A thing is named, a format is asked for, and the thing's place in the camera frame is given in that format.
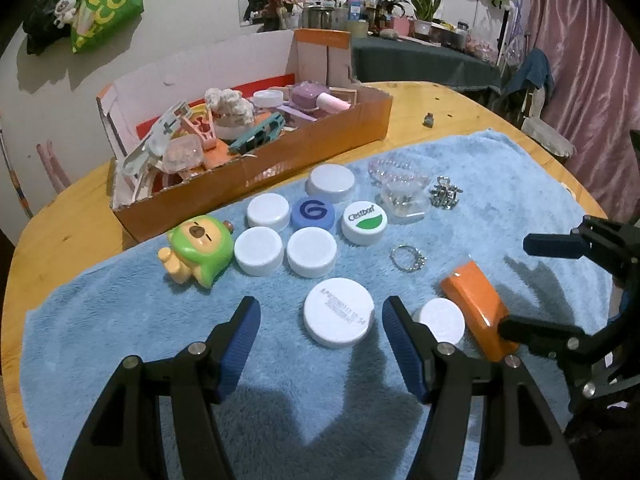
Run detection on orange rectangular case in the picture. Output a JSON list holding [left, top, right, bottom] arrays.
[[440, 261, 518, 362]]

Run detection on white bottle cap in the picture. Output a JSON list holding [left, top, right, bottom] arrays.
[[246, 193, 291, 232], [412, 298, 465, 346], [234, 226, 284, 276], [286, 226, 337, 278]]

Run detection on green bear figurine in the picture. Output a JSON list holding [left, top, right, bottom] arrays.
[[157, 214, 234, 289]]

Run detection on large white printed lid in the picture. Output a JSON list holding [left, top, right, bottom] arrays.
[[303, 278, 374, 349]]

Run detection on large white jar lid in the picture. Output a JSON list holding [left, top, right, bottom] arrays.
[[306, 164, 356, 204]]

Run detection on cream crochet scrunchie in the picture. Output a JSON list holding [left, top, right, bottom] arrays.
[[204, 88, 254, 128]]

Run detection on blue fluffy towel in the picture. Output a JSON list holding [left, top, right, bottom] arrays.
[[20, 130, 612, 479]]

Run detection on clear plastic earring box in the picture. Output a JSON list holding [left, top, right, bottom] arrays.
[[380, 181, 430, 224]]

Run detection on small grey metal part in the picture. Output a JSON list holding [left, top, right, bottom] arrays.
[[423, 113, 434, 128]]

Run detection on pink curtain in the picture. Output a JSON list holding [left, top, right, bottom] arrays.
[[528, 0, 639, 221]]

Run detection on white green Cestbon lid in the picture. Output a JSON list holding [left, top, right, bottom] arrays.
[[341, 200, 388, 246]]

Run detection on blue lid with G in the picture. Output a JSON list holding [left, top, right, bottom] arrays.
[[291, 196, 336, 231]]

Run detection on dark green clothed table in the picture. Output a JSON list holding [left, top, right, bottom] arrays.
[[352, 37, 501, 93]]

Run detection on potted snake plant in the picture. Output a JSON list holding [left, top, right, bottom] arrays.
[[410, 0, 442, 36]]

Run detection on grey large clothes peg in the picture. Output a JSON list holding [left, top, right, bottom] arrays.
[[122, 101, 192, 179]]

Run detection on tape roll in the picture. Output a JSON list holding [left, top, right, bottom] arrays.
[[346, 20, 369, 39]]

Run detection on clear box googly eyes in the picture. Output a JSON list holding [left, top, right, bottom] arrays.
[[162, 134, 204, 174]]

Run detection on orange cardboard box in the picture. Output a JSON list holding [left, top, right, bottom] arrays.
[[96, 29, 392, 242]]

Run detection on steel pot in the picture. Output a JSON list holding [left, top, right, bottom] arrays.
[[303, 4, 333, 29]]

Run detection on black bag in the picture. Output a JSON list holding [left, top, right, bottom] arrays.
[[23, 0, 78, 55]]

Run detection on green Meco shopping bag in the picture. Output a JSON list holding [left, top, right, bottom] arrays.
[[70, 0, 144, 54]]

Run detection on silver ring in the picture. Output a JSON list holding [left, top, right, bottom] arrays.
[[388, 244, 428, 273]]

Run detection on orange handled broom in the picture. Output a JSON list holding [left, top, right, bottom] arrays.
[[0, 124, 34, 219]]

